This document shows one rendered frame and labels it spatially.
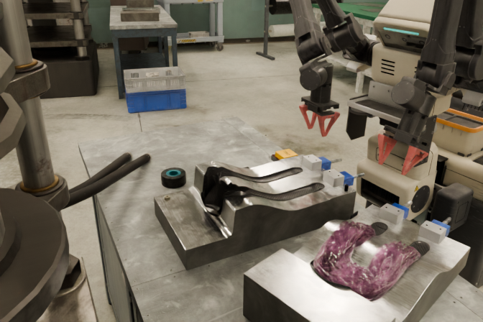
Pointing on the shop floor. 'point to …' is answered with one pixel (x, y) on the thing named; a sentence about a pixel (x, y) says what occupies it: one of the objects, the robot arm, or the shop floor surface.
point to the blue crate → (156, 100)
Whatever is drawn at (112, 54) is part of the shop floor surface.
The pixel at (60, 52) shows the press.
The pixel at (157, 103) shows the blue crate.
